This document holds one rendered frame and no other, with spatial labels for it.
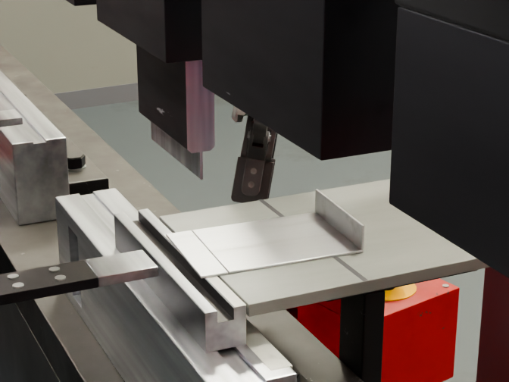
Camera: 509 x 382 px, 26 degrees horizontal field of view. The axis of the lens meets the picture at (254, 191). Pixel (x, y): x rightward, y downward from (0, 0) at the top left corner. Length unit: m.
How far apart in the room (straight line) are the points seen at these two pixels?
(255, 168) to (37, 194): 0.35
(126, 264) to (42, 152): 0.43
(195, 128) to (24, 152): 0.50
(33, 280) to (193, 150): 0.15
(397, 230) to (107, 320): 0.25
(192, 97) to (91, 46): 4.12
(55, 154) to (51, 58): 3.58
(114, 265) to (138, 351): 0.08
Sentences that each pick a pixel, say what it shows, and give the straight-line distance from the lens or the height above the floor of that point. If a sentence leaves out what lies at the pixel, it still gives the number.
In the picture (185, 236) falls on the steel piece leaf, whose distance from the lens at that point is 0.86.
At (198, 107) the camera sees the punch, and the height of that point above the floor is 1.13.
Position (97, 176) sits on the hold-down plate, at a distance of 1.29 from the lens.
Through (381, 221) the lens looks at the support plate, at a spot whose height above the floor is 1.00.
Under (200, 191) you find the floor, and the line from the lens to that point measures 3.84.
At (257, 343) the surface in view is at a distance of 0.77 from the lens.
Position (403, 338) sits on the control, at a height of 0.74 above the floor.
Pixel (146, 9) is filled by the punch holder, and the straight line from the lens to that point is 0.69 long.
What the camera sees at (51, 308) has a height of 0.88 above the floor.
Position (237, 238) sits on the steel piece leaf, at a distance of 0.86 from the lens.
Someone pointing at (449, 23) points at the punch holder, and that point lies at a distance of 0.40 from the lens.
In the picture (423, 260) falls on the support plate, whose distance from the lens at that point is 0.83.
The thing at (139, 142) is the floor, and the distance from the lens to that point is 4.39.
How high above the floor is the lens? 1.33
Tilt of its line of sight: 20 degrees down
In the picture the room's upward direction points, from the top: straight up
